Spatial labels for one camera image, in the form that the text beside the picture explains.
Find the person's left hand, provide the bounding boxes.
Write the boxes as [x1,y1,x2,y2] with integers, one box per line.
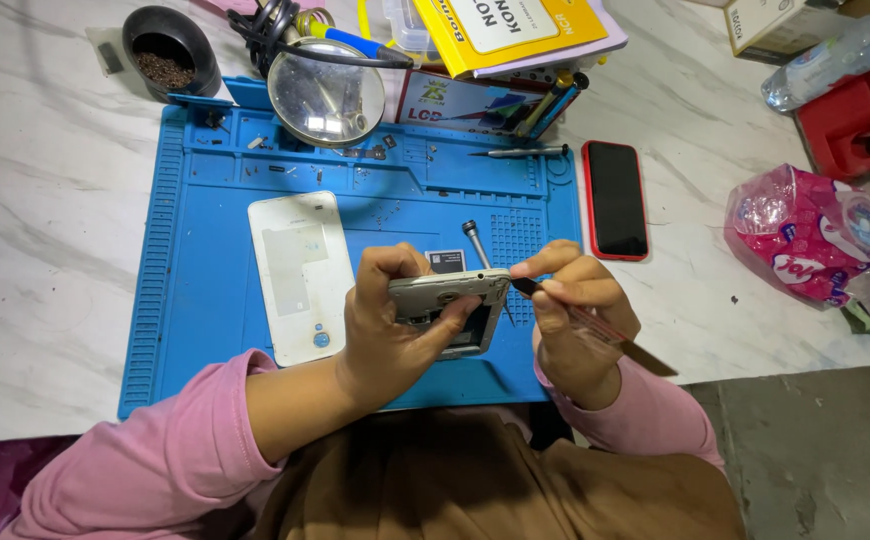
[337,241,484,412]

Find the person's right hand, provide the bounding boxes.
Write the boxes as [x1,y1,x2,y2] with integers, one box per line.
[510,240,642,411]

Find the black tweezers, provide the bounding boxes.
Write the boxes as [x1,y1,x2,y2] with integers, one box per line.
[511,276,679,378]

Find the silver smartphone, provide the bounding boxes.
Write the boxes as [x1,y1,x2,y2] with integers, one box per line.
[388,268,512,361]

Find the white phone back cover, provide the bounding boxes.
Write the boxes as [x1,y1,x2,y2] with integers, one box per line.
[247,190,356,369]

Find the black phone battery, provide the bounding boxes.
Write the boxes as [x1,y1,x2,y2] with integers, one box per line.
[425,249,468,276]

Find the smartphone in red case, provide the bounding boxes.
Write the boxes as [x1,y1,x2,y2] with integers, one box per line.
[582,140,650,263]

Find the grey precision screwdriver with cap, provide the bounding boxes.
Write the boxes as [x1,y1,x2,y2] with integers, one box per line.
[462,219,516,327]

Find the person's brown garment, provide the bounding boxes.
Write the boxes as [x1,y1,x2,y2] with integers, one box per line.
[255,405,747,540]

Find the blue silicone repair mat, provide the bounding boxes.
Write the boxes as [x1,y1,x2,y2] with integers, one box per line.
[118,75,583,421]

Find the scattered small screws and parts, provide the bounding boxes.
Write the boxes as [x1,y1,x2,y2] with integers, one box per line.
[196,112,439,230]

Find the slim silver screwdriver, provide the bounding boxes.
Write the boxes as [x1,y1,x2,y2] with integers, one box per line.
[468,144,571,159]

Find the pink tissue pack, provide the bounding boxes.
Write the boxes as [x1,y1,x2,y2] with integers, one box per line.
[723,163,870,310]

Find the white printed cardboard box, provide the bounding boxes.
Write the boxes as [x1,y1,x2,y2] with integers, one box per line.
[395,67,583,141]

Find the round magnifying glass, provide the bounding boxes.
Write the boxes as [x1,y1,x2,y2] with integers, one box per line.
[267,37,387,150]

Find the blue and yellow soldering iron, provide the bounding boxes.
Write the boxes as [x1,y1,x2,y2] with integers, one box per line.
[296,16,415,67]

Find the yellow book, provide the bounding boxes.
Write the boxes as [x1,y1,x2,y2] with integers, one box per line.
[412,0,610,81]

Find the clear plastic box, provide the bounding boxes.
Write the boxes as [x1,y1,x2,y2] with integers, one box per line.
[382,0,439,63]

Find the red plastic holder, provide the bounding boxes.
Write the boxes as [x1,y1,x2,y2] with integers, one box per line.
[795,66,870,181]

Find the black bowl with brown granules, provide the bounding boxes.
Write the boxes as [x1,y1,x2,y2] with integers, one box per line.
[122,6,223,103]

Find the beige cardboard box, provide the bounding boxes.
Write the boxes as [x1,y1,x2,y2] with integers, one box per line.
[723,0,852,63]

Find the clear plastic water bottle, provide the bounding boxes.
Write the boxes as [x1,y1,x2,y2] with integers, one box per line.
[761,0,870,114]

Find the small clear plastic bag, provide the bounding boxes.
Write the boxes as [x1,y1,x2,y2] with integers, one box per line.
[86,27,133,77]

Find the blue handled tool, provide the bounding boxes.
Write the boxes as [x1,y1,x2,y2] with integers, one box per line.
[528,72,590,141]

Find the yellow handled screwdriver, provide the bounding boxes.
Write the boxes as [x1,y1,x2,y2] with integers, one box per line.
[516,69,576,138]

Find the black cable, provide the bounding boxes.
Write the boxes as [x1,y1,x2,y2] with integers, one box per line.
[226,0,415,78]

